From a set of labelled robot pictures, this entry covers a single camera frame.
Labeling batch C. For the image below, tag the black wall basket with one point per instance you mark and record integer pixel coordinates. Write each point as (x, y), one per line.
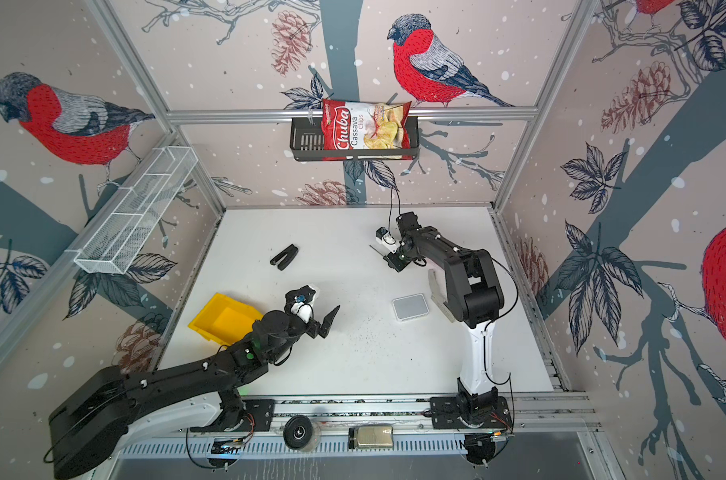
(308, 143)

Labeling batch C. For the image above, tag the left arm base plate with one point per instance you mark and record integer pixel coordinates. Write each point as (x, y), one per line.
(241, 415)

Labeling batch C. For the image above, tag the red cassava chips bag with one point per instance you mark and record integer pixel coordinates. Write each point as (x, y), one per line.
(381, 124)

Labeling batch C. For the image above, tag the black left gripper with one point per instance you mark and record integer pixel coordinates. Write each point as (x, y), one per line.
(315, 329)

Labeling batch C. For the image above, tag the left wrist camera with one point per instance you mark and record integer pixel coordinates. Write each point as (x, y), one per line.
(299, 302)

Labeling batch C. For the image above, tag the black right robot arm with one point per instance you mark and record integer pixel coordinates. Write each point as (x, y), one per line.
(471, 293)

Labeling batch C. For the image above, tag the small grey square box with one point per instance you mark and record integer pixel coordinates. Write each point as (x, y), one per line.
(410, 307)

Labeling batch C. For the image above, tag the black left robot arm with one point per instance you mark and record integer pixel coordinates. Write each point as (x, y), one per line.
(113, 409)

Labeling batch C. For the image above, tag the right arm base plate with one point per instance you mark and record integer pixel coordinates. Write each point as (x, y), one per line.
(448, 413)

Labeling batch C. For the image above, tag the white wire mesh shelf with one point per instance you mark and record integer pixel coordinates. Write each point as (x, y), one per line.
(118, 240)

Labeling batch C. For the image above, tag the yellow plastic bin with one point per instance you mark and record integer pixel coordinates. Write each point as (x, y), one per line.
(224, 320)

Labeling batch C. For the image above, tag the black round knob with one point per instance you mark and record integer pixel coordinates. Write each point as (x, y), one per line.
(298, 433)

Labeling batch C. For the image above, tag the tan rectangular device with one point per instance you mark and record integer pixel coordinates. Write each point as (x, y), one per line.
(371, 437)

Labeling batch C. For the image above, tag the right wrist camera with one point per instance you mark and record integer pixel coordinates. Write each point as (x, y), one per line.
(386, 239)

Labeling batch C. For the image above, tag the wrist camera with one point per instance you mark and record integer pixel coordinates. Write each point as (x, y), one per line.
(299, 302)
(386, 239)

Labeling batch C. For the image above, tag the black clip tool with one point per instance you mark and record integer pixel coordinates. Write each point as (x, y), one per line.
(285, 257)

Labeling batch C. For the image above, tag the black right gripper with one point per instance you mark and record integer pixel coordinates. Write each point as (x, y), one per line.
(390, 259)

